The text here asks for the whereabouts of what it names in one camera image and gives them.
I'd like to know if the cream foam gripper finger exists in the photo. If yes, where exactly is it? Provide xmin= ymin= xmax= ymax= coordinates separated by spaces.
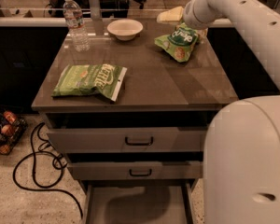
xmin=157 ymin=7 xmax=184 ymax=25

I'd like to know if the green snack bag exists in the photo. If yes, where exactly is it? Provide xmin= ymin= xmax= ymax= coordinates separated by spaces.
xmin=154 ymin=23 xmax=199 ymax=63

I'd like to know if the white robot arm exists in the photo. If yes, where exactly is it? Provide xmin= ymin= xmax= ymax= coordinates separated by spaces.
xmin=183 ymin=0 xmax=280 ymax=224

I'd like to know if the green Kettle chip bag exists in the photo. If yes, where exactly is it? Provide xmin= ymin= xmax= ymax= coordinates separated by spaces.
xmin=52 ymin=63 xmax=127 ymax=102

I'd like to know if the top grey drawer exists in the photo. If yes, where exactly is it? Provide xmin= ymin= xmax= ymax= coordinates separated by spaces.
xmin=49 ymin=111 xmax=211 ymax=153

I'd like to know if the grey drawer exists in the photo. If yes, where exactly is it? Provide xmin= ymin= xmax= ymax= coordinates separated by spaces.
xmin=82 ymin=180 xmax=197 ymax=224
xmin=68 ymin=152 xmax=203 ymax=181
xmin=49 ymin=111 xmax=211 ymax=153

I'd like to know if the grey drawer cabinet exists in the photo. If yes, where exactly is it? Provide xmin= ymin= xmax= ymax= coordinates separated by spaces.
xmin=31 ymin=18 xmax=240 ymax=224

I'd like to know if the middle grey drawer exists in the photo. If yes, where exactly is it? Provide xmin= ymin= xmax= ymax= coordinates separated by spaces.
xmin=68 ymin=152 xmax=203 ymax=181

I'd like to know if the bottom grey drawer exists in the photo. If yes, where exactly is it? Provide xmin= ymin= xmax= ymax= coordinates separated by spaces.
xmin=82 ymin=180 xmax=197 ymax=224

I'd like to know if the white bowl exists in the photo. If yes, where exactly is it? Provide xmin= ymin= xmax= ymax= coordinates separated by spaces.
xmin=107 ymin=19 xmax=143 ymax=41

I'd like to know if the clear plastic water bottle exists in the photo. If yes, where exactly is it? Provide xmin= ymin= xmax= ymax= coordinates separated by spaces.
xmin=63 ymin=0 xmax=90 ymax=52

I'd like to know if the black top drawer handle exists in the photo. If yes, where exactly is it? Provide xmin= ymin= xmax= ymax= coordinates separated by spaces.
xmin=124 ymin=136 xmax=154 ymax=147

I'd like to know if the black drawer handle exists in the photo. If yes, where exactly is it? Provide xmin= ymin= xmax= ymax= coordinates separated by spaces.
xmin=124 ymin=136 xmax=154 ymax=147
xmin=129 ymin=169 xmax=152 ymax=177

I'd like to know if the black middle drawer handle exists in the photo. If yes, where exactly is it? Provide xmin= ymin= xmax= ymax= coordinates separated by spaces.
xmin=129 ymin=169 xmax=152 ymax=177

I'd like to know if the black floor cable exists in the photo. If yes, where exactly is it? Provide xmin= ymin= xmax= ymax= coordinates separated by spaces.
xmin=11 ymin=122 xmax=84 ymax=219

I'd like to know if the black wire basket with items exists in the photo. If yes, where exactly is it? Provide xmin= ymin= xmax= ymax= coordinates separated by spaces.
xmin=0 ymin=110 xmax=27 ymax=155

